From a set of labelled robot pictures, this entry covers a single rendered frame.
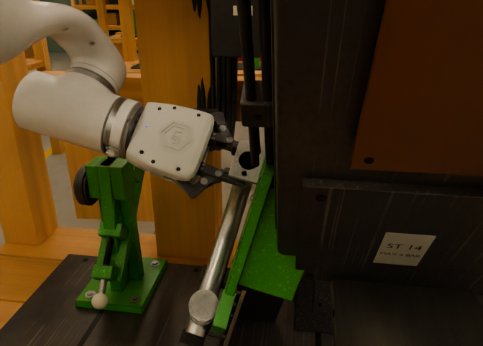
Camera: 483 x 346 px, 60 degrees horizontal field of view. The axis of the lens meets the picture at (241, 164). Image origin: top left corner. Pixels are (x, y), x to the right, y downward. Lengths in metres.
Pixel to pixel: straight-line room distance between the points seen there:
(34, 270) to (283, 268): 0.67
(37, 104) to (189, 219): 0.45
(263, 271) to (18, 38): 0.38
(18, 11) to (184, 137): 0.23
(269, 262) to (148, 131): 0.23
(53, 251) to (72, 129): 0.55
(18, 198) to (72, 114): 0.53
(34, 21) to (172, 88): 0.36
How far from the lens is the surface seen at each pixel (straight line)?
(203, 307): 0.55
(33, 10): 0.55
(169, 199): 0.92
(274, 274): 0.52
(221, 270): 0.65
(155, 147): 0.56
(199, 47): 0.80
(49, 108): 0.60
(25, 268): 1.07
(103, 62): 0.63
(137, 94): 0.96
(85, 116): 0.58
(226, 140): 0.58
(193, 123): 0.57
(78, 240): 1.12
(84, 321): 0.85
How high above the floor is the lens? 1.45
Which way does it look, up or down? 23 degrees down
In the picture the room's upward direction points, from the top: straight up
